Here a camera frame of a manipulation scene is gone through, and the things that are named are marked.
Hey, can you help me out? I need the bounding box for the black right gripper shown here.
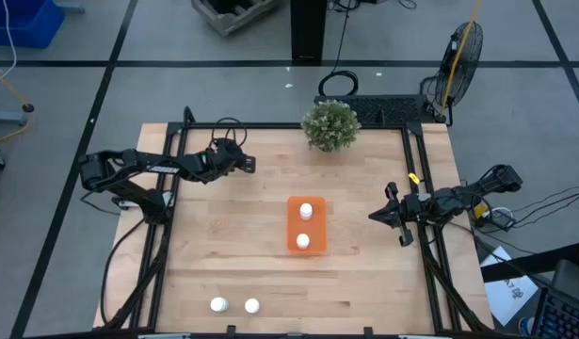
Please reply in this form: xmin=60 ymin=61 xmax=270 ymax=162
xmin=367 ymin=182 xmax=425 ymax=248

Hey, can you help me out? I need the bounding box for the orange plastic basket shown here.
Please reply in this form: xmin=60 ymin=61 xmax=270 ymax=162
xmin=286 ymin=196 xmax=329 ymax=258

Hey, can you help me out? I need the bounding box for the green potted plant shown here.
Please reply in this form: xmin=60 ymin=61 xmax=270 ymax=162
xmin=300 ymin=99 xmax=362 ymax=153

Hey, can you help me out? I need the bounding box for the black perforated panel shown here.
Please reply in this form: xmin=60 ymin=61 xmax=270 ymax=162
xmin=314 ymin=93 xmax=436 ymax=126

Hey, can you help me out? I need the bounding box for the black power adapter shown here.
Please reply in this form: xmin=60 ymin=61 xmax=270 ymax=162
xmin=472 ymin=202 xmax=517 ymax=233

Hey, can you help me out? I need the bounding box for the grey pallet box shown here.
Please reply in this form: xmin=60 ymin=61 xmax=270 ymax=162
xmin=190 ymin=0 xmax=281 ymax=38

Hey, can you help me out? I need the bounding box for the white paper sheet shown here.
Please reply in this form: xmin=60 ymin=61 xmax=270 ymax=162
xmin=479 ymin=245 xmax=539 ymax=327

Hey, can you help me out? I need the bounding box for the black bar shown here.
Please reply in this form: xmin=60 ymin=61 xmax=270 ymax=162
xmin=479 ymin=241 xmax=579 ymax=283

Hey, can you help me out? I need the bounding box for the black column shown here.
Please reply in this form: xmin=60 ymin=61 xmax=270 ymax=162
xmin=290 ymin=0 xmax=329 ymax=62

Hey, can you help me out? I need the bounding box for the blue round cup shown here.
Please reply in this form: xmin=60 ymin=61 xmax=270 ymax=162
xmin=518 ymin=315 xmax=538 ymax=336

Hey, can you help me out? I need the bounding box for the black floor fan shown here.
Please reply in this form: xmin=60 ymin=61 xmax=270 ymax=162
xmin=419 ymin=21 xmax=485 ymax=127

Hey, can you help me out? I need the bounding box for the black backlit keyboard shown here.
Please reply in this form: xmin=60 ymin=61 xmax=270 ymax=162
xmin=533 ymin=286 xmax=579 ymax=339

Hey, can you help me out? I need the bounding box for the grey stand foot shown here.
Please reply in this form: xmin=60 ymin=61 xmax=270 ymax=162
xmin=53 ymin=0 xmax=87 ymax=15

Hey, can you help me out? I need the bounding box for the grey stand base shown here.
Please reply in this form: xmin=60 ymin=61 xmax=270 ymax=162
xmin=0 ymin=110 xmax=29 ymax=127

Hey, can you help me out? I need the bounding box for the blue plastic bin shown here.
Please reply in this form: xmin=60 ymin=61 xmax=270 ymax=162
xmin=0 ymin=0 xmax=65 ymax=49

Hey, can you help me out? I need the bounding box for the black metal table frame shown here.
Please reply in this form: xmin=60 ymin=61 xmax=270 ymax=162
xmin=93 ymin=105 xmax=495 ymax=333

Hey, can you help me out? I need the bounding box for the black coiled cable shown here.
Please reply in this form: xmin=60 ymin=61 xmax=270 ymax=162
xmin=317 ymin=0 xmax=360 ymax=98

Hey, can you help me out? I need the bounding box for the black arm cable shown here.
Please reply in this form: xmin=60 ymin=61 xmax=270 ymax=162
xmin=99 ymin=218 xmax=149 ymax=326

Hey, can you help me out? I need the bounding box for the black floor cable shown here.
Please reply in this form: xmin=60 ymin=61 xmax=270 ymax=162
xmin=512 ymin=182 xmax=579 ymax=216
xmin=512 ymin=195 xmax=579 ymax=231

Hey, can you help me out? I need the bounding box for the yellow cable at fan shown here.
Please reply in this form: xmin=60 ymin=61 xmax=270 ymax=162
xmin=440 ymin=0 xmax=483 ymax=118

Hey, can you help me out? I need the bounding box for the yellow floor cable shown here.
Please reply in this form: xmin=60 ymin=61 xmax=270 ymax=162
xmin=0 ymin=65 xmax=32 ymax=147

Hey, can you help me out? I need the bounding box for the white thin cable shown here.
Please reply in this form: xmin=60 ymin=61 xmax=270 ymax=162
xmin=0 ymin=0 xmax=18 ymax=89

